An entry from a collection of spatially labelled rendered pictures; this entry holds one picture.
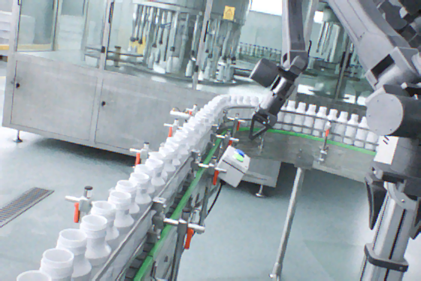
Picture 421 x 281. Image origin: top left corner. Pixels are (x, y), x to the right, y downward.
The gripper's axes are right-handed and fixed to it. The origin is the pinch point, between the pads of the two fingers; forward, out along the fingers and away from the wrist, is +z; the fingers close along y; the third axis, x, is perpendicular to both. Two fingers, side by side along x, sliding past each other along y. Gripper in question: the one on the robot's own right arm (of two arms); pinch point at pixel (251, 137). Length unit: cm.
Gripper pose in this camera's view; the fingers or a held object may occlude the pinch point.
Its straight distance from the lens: 140.4
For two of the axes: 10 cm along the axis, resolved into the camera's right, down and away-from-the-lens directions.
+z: -5.1, 8.3, 2.3
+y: -1.2, 2.0, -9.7
